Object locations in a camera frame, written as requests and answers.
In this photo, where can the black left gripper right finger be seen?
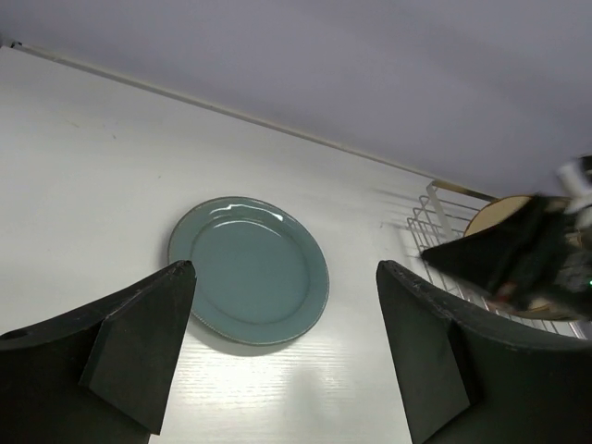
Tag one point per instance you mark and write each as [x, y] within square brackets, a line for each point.
[469, 376]

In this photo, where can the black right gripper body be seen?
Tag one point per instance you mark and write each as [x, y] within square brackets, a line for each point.
[544, 262]

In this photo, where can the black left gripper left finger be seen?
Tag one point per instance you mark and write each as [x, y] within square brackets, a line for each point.
[100, 373]

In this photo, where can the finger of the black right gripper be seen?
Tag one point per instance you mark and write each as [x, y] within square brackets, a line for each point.
[484, 260]

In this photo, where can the beige bird pattern plate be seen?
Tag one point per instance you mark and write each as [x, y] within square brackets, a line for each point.
[539, 308]

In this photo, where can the teal blue plate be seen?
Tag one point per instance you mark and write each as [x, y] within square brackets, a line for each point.
[262, 278]

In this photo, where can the wire dish rack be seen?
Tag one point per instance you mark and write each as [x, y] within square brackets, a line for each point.
[438, 220]

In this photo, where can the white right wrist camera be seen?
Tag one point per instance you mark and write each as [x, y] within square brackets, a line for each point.
[575, 177]

